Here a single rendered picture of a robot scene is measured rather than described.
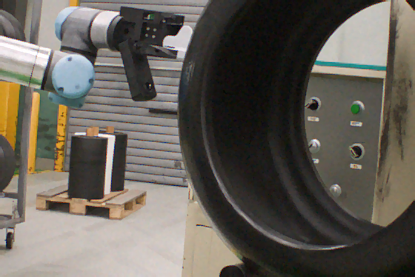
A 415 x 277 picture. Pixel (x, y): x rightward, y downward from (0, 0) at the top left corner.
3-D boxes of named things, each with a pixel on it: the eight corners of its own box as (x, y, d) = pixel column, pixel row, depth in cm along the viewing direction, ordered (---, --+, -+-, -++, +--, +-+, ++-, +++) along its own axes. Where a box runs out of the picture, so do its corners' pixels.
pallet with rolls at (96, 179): (71, 196, 896) (76, 121, 892) (145, 204, 887) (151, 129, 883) (34, 210, 777) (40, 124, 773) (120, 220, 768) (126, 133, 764)
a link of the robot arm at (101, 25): (87, 48, 162) (116, 51, 168) (104, 52, 159) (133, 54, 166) (94, 9, 161) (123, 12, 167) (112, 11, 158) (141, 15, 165)
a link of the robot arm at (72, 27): (72, 49, 174) (84, 9, 174) (111, 57, 168) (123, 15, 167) (46, 42, 167) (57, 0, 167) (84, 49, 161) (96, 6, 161)
